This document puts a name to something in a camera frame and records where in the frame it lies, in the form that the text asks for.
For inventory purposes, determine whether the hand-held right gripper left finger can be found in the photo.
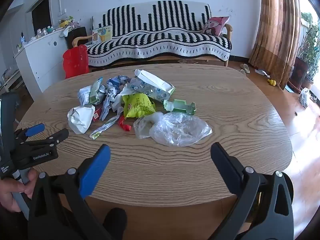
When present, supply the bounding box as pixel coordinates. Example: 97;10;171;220
28;144;111;240

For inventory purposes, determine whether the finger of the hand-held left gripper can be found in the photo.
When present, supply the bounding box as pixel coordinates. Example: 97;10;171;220
15;128;69;153
14;124;45;143

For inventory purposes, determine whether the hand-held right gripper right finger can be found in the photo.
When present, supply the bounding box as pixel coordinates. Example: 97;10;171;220
210;142;294;240

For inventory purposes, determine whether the long blue wrapper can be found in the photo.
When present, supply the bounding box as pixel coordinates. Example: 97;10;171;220
100;85;125;120

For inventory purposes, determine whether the small green white carton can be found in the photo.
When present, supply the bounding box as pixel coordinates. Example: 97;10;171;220
163;99;197;116

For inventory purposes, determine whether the person's left hand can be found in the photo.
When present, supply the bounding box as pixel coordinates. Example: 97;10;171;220
0;167;40;213

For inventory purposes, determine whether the white crumpled paper bag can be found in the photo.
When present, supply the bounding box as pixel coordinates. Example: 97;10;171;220
67;105;96;135

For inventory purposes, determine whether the small red packet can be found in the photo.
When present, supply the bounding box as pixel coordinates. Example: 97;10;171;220
93;105;103;122

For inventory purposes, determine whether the long green white wrapper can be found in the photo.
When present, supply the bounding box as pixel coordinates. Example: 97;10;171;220
89;115;123;140

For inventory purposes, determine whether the red wrapper piece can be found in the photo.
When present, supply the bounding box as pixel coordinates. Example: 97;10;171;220
118;116;132;132

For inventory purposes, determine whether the person's black shoe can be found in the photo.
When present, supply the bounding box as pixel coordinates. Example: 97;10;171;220
104;207;128;240

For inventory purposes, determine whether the green white crumpled packet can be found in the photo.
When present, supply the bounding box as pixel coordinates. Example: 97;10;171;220
77;77;107;106

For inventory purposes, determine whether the low white shelf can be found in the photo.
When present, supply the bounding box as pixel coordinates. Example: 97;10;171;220
0;67;25;93

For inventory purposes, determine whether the white fluffy cloth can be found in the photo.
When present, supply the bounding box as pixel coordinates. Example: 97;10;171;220
133;112;213;147

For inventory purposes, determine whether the white cabinet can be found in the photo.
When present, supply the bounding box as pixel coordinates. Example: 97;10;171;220
14;27;75;93

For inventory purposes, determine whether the red plastic pig chair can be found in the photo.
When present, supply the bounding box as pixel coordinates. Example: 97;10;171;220
62;44;90;79

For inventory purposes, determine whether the yellow green snack packet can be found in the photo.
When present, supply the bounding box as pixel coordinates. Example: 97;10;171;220
122;93;157;119

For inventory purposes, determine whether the small crumpled blue wrapper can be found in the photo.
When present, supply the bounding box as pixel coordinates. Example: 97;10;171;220
107;75;130;90

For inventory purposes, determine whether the group of small bottles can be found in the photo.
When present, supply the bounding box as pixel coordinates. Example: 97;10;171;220
36;26;54;39

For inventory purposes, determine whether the black box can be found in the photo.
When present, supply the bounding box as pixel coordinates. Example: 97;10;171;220
64;27;88;50

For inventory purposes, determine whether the white paper scrap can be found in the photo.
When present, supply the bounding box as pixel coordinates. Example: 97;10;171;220
60;26;73;38

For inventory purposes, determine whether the white carton with blue dots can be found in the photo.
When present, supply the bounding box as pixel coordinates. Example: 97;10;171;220
125;69;175;103

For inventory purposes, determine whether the grey plastic bag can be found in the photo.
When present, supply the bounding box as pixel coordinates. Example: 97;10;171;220
299;87;312;108

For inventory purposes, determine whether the yellow toy with green parts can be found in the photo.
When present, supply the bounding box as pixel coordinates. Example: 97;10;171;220
59;17;74;28

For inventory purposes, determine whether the colourful picture book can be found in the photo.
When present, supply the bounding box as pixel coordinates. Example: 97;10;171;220
92;25;112;43

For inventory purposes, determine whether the pink cartoon pillow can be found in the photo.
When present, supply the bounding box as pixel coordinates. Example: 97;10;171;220
202;16;230;37

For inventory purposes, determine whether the black white striped blanket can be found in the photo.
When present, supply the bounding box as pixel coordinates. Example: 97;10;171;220
86;1;232;67

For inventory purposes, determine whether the brown patterned curtain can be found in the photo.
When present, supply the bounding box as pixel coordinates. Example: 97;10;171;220
249;0;302;90

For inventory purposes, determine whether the potted green plant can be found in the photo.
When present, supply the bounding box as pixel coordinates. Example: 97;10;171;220
287;12;320;93

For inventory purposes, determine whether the wooden frame sofa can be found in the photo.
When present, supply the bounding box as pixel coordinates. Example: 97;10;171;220
72;1;233;68

